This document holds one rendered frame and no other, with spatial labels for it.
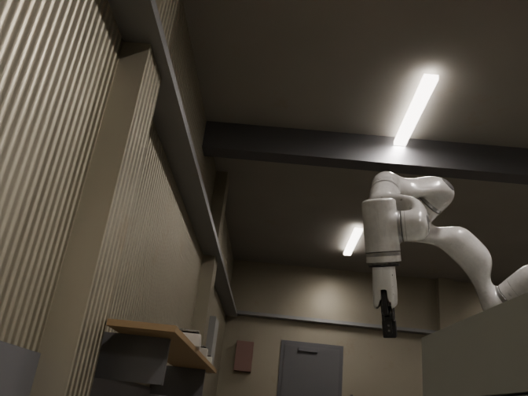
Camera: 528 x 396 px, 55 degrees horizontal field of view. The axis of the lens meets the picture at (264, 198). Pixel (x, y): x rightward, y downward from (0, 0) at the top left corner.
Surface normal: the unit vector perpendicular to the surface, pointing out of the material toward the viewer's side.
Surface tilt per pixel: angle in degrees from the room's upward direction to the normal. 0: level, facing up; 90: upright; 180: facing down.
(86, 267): 90
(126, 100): 90
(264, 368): 90
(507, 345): 90
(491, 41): 180
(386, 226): 108
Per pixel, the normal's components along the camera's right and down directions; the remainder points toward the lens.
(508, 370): -0.99, -0.11
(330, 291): 0.00, -0.40
